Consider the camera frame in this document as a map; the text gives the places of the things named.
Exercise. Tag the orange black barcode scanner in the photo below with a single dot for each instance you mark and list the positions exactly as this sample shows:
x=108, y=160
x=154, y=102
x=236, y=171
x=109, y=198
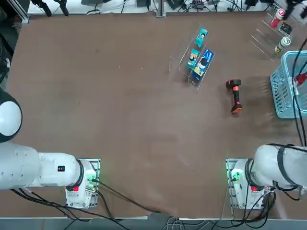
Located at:
x=236, y=95

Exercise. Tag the blue Oreo box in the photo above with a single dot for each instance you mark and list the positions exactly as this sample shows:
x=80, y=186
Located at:
x=202, y=64

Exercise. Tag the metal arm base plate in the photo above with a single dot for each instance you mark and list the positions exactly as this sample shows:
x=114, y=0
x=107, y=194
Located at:
x=229, y=198
x=96, y=202

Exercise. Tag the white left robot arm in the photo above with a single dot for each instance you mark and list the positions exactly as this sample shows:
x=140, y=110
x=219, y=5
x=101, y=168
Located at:
x=48, y=172

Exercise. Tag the aluminium camera post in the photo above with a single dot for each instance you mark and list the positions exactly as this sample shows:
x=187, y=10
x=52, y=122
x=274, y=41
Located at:
x=161, y=9

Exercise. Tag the small black box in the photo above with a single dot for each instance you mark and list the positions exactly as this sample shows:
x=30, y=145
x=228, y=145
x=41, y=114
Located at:
x=285, y=28

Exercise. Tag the clear acrylic tiered shelf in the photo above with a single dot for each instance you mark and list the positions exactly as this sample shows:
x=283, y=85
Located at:
x=177, y=64
x=261, y=36

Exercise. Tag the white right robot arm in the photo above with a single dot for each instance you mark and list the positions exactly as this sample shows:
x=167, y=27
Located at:
x=266, y=165

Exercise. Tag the light blue shopping basket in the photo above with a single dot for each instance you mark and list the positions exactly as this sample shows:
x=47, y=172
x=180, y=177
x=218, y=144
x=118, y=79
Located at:
x=280, y=95

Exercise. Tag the red-lidded white cup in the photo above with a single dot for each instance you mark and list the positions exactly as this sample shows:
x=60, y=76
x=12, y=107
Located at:
x=278, y=16

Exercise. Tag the teal snack packet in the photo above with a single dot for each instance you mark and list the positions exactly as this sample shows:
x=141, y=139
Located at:
x=201, y=37
x=193, y=58

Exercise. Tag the black tripod leg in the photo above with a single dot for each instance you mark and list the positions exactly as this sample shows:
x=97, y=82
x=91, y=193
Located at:
x=44, y=8
x=63, y=7

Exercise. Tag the aluminium frame profile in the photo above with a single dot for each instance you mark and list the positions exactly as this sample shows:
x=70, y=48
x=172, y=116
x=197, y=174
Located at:
x=20, y=13

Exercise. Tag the green-lidded white cup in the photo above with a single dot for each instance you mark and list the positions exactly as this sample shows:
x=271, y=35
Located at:
x=283, y=44

